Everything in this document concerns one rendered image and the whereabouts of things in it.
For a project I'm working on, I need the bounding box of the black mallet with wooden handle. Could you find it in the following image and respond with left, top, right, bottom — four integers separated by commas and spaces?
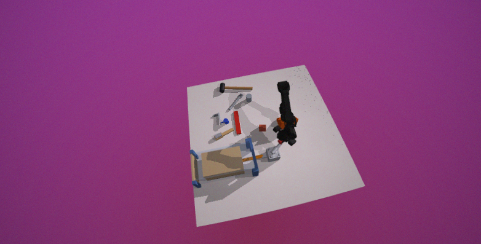
220, 83, 253, 93

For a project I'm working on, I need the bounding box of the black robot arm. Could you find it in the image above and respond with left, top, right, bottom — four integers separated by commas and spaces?
277, 81, 297, 141

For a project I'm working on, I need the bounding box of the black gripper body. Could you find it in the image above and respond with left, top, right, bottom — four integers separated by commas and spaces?
273, 126, 296, 146

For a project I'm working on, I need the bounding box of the wooden brush with grey bristles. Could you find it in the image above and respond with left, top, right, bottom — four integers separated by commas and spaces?
214, 128, 234, 141

